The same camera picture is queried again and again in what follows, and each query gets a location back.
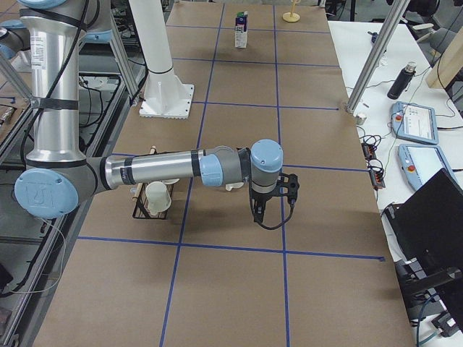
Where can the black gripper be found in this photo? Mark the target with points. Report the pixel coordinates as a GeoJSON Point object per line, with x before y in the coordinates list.
{"type": "Point", "coordinates": [260, 199]}

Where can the white mug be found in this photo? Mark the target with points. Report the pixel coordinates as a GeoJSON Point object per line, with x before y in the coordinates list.
{"type": "Point", "coordinates": [232, 186]}

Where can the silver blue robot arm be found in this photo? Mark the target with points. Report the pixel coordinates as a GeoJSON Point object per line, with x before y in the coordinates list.
{"type": "Point", "coordinates": [59, 176]}
{"type": "Point", "coordinates": [15, 37]}

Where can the white cup rear in rack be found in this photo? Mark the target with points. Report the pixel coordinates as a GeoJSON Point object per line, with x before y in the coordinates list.
{"type": "Point", "coordinates": [169, 181]}

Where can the white cup in rack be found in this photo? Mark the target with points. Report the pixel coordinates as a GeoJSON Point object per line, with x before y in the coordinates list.
{"type": "Point", "coordinates": [169, 181]}
{"type": "Point", "coordinates": [158, 197]}

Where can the white cup front in rack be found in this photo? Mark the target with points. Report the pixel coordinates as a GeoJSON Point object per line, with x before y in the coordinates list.
{"type": "Point", "coordinates": [158, 197]}

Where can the milk carton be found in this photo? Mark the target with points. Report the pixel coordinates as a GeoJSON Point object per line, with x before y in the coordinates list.
{"type": "Point", "coordinates": [240, 29]}

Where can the black usb hub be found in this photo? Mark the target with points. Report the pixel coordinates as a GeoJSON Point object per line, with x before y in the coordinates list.
{"type": "Point", "coordinates": [374, 166]}

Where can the small metal cap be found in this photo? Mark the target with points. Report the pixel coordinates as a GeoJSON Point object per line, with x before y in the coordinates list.
{"type": "Point", "coordinates": [360, 118]}

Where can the near teach pendant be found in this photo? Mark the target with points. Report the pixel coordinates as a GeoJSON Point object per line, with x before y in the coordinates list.
{"type": "Point", "coordinates": [421, 162]}

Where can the teach pendant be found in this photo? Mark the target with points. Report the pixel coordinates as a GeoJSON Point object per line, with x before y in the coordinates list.
{"type": "Point", "coordinates": [421, 162]}
{"type": "Point", "coordinates": [414, 122]}

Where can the black monitor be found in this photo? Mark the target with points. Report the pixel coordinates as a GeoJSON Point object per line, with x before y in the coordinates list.
{"type": "Point", "coordinates": [428, 226]}

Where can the far teach pendant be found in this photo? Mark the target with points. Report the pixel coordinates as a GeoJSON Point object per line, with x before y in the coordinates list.
{"type": "Point", "coordinates": [414, 122]}

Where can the wooden mug tree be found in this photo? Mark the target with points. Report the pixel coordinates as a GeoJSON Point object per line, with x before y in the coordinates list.
{"type": "Point", "coordinates": [292, 16]}

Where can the black water bottle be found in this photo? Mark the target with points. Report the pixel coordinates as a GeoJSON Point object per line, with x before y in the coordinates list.
{"type": "Point", "coordinates": [402, 81]}

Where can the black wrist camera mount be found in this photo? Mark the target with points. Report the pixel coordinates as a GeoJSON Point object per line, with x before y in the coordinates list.
{"type": "Point", "coordinates": [288, 187]}

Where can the black wire cup rack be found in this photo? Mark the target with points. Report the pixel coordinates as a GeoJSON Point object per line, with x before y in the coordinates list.
{"type": "Point", "coordinates": [140, 211]}

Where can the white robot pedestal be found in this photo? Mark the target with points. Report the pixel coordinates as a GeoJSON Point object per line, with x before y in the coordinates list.
{"type": "Point", "coordinates": [165, 95]}

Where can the aluminium frame post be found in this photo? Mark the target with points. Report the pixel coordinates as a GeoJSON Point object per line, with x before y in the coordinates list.
{"type": "Point", "coordinates": [388, 27]}

